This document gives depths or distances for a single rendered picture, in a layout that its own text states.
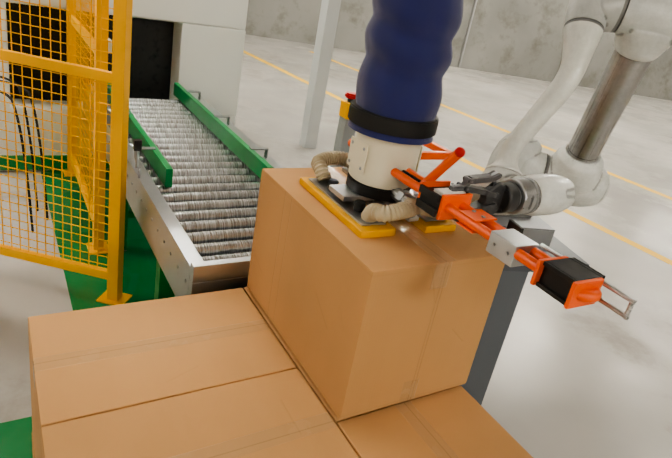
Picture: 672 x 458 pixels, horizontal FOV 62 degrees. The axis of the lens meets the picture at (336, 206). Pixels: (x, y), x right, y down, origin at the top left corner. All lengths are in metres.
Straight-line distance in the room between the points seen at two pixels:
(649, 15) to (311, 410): 1.30
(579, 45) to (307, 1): 11.26
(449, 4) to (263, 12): 11.35
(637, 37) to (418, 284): 0.90
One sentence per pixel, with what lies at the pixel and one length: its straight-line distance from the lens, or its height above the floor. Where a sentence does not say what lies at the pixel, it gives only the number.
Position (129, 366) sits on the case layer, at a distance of 1.49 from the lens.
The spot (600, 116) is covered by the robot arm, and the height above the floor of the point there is 1.25.
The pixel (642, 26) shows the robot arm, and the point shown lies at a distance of 1.70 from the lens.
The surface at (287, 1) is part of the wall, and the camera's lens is 12.63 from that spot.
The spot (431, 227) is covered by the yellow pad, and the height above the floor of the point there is 0.97.
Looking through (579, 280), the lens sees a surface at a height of 1.11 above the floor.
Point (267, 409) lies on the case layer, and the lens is 1.39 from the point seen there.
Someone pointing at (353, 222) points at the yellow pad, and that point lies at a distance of 1.31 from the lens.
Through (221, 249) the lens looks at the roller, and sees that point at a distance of 2.02.
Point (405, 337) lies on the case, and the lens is 1.33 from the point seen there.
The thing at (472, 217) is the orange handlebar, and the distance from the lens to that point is 1.16.
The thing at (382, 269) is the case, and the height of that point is 0.95.
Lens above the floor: 1.50
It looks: 22 degrees down
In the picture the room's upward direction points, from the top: 11 degrees clockwise
